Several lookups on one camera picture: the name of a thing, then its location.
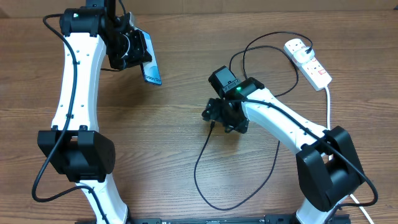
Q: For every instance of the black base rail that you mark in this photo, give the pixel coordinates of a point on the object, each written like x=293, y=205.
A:
x=268, y=219

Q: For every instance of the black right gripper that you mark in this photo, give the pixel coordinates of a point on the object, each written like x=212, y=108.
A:
x=215, y=113

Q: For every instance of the white USB charger plug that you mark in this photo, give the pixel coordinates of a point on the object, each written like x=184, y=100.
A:
x=303, y=55

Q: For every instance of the white power strip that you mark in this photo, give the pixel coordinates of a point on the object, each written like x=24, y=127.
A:
x=313, y=71

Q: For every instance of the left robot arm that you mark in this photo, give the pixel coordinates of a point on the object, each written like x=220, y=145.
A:
x=74, y=145

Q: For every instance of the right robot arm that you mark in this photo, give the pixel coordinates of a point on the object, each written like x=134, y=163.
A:
x=328, y=165

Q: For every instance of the blue Samsung Galaxy smartphone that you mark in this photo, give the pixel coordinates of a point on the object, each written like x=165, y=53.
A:
x=150, y=70

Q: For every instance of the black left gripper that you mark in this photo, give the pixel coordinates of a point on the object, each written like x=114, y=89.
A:
x=140, y=56

